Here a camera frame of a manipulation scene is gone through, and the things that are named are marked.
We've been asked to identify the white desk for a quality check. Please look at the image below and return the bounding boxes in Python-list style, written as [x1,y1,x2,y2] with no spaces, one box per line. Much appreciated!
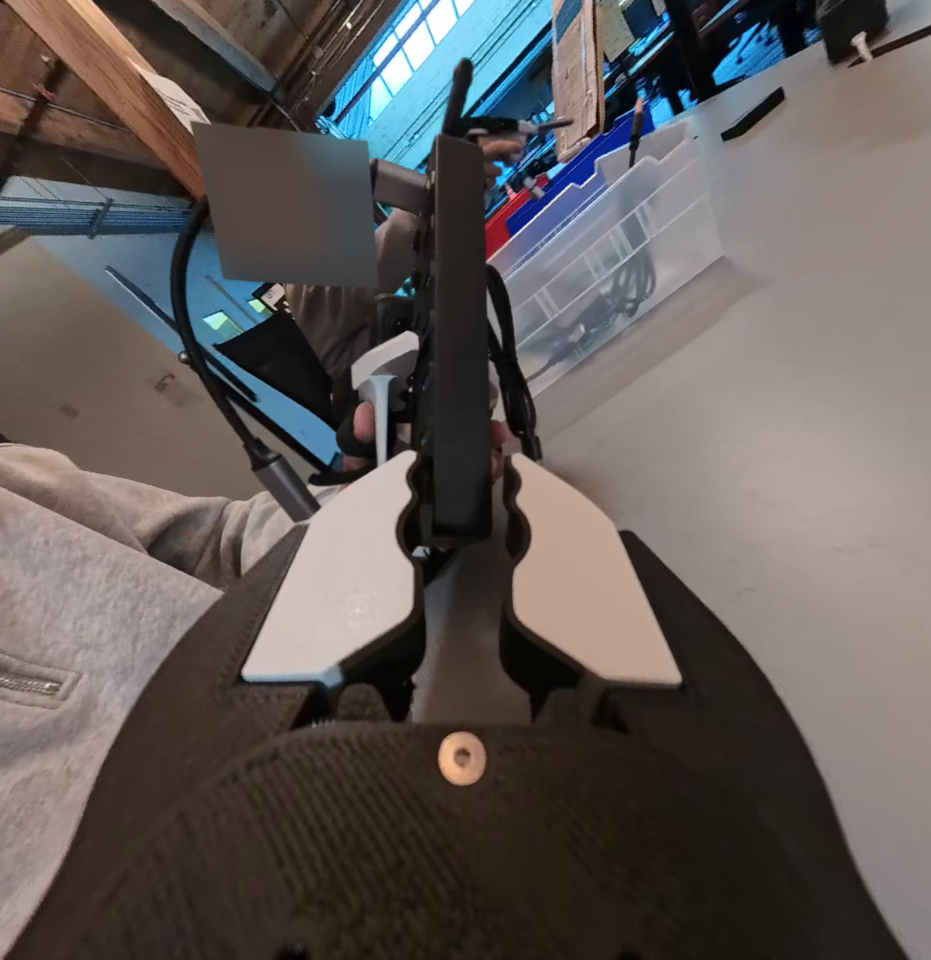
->
[308,15,931,960]

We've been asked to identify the white partition board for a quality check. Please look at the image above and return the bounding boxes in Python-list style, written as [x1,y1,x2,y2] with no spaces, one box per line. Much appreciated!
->
[0,238,343,498]

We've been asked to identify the person's left hand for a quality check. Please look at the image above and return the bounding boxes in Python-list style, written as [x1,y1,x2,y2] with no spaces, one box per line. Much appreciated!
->
[335,399,513,483]

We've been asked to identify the black usb hub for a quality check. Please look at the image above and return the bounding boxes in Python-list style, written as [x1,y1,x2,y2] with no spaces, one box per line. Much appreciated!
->
[407,133,506,554]

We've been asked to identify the black chair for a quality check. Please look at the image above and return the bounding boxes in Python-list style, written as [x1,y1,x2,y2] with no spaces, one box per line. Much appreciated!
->
[212,309,341,432]

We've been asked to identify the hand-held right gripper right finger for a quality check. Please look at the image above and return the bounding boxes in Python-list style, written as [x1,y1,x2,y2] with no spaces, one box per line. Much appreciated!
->
[497,452,684,717]

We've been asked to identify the blue plastic bin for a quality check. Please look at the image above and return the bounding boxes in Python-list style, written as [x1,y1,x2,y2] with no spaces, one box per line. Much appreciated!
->
[505,111,641,235]

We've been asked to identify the person's left forearm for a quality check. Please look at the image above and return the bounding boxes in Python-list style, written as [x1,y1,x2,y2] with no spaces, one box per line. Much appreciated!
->
[0,442,339,601]

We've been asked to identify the black box white cable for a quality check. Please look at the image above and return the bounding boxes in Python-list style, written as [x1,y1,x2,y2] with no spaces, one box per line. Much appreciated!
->
[819,0,892,67]

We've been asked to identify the red plastic bin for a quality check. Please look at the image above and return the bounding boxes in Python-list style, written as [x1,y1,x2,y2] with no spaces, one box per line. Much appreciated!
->
[482,208,524,260]

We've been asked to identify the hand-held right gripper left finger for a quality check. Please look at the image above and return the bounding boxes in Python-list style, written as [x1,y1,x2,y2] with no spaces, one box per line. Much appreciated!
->
[240,448,429,717]

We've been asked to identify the black easel frame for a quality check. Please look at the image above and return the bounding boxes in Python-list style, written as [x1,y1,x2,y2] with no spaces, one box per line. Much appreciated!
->
[105,266,339,481]

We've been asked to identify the small black block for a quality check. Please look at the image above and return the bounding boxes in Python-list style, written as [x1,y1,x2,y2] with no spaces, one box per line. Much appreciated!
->
[719,84,787,144]

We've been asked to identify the black cable grey plugs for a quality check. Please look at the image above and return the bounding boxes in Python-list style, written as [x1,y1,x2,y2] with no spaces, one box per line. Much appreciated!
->
[167,159,431,524]

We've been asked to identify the person's grey sweatshirt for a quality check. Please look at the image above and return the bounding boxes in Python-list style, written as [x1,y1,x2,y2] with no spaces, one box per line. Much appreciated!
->
[0,551,238,960]

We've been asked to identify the black cable bundle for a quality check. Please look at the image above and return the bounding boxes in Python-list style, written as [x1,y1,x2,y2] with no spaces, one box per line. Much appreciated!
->
[540,243,665,376]

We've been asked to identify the clear plastic bin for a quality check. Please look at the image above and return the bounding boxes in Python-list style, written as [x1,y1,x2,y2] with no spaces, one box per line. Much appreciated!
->
[485,118,727,395]

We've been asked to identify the white paper notice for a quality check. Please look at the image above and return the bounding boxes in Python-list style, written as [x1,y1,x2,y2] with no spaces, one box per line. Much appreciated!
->
[134,62,213,126]

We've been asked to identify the cardboard sign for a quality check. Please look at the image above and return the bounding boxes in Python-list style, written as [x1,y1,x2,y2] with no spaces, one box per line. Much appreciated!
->
[550,0,611,164]

